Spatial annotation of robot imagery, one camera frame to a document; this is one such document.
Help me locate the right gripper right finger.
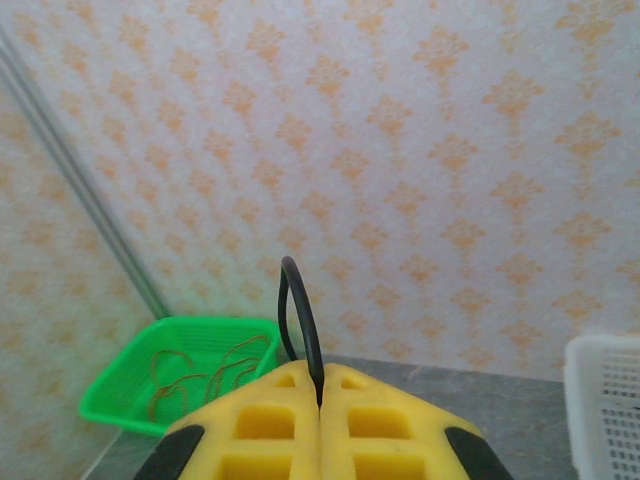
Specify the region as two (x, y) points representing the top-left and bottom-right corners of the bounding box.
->
(317, 362), (516, 480)

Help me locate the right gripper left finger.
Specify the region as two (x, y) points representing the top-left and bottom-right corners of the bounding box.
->
(132, 362), (322, 480)

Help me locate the black cable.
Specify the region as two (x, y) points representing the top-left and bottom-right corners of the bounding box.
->
(277, 255), (325, 407)

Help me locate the green plastic basket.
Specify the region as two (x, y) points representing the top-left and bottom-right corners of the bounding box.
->
(78, 315), (281, 437)

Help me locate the white plastic basket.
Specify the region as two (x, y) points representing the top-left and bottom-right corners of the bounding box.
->
(563, 333), (640, 480)

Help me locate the aluminium corner post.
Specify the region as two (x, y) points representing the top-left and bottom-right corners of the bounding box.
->
(0, 27), (172, 322)

